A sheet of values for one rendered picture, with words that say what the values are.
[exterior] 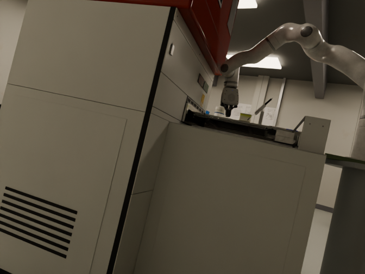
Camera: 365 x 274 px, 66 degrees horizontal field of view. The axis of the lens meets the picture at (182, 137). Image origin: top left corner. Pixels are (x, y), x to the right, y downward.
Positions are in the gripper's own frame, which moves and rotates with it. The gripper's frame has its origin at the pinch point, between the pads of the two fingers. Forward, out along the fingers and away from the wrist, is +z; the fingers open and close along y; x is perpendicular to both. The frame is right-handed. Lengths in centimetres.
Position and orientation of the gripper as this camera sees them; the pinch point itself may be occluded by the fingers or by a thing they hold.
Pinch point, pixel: (227, 113)
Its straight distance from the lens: 170.5
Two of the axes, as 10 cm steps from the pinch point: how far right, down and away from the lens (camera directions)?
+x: -2.4, -0.2, 9.7
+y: 9.7, 0.9, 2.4
